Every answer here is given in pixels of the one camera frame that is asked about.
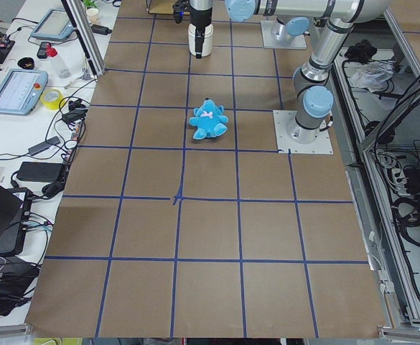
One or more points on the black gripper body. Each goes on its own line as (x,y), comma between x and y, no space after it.
(201,12)

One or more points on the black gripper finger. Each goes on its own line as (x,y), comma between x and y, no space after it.
(199,41)

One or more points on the blue plush toy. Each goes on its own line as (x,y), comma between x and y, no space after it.
(209,120)

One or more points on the clear bottle red cap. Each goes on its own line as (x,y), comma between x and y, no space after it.
(57,62)

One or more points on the far teach pendant tablet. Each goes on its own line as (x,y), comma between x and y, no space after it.
(54,26)

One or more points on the teach pendant tablet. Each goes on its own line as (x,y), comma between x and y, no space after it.
(20,91)
(54,26)

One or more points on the yellow tape roll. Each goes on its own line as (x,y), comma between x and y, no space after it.
(51,99)

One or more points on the black cloth bundle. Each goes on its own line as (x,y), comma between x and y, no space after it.
(362,52)

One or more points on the black small bowl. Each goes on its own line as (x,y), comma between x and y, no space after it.
(26,63)

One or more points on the crumpled white cloth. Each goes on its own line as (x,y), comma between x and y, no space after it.
(373,76)

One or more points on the near teach pendant tablet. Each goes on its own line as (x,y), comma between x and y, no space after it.
(20,91)

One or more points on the grey small adapter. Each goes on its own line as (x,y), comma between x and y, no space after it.
(45,145)

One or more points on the black power adapter brick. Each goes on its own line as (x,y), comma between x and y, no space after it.
(39,171)

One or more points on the black laptop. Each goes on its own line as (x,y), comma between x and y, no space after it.
(15,205)

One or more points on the aluminium frame post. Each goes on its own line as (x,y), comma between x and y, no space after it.
(78,19)

